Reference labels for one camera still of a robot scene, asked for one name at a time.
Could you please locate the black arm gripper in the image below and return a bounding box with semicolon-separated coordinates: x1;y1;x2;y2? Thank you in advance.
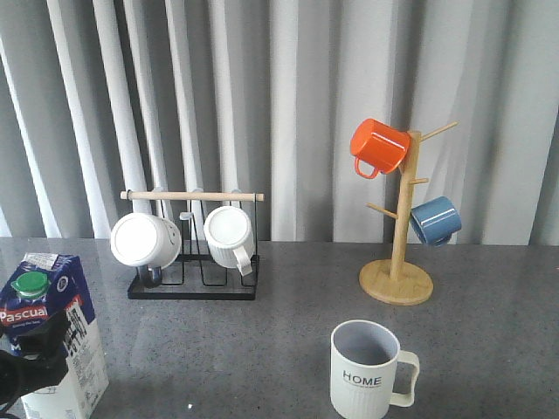
1;310;70;415

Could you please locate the blue white milk carton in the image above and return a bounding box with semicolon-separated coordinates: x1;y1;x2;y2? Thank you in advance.
1;253;109;418

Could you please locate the white HOME mug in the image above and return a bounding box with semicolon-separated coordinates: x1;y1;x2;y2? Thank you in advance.
329;319;420;418

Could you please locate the white smiley mug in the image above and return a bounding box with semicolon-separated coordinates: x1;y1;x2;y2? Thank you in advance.
110;213;182;269

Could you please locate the white ribbed mug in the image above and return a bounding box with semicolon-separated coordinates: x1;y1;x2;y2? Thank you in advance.
204;206;255;276

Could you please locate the grey pleated curtain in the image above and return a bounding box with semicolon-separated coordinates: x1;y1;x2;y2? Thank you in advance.
1;1;558;245

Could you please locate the wooden mug tree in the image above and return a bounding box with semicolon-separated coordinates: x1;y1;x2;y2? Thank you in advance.
359;121;458;306

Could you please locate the orange mug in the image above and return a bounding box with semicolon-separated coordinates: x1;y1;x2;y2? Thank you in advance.
350;119;411;179

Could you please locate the blue mug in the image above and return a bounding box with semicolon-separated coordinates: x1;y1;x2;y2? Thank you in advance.
410;196;462;246

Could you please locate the black wire mug rack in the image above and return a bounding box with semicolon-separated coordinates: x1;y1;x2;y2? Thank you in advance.
121;189;265;300

